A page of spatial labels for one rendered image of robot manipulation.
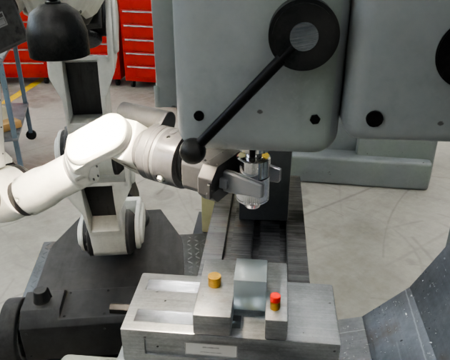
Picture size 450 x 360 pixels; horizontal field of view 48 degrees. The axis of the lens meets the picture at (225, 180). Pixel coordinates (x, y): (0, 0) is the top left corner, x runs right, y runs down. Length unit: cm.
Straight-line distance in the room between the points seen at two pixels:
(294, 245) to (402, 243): 183
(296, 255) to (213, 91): 63
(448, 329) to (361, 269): 179
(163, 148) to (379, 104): 32
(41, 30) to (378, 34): 37
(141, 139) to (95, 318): 81
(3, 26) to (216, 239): 62
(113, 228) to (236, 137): 100
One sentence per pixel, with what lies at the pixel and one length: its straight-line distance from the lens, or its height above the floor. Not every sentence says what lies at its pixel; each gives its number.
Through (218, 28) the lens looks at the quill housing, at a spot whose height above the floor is 146.
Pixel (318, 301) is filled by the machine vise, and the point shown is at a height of 98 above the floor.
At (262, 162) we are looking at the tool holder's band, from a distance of 68.
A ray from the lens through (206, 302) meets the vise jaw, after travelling 82.
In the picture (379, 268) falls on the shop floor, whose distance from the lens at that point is 272.
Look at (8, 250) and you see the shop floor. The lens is 297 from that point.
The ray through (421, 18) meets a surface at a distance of 54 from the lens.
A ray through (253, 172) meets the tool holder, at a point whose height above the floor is 125.
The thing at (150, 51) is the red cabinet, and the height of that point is 41.
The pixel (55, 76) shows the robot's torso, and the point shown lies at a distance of 130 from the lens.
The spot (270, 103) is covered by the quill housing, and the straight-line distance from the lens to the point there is 56.
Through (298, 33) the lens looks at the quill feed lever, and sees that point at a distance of 51.
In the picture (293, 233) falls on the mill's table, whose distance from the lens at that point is 120.
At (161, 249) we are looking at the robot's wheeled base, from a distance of 175.
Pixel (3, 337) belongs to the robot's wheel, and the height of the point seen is 56.
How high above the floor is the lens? 155
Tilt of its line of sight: 27 degrees down
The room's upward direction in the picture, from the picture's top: straight up
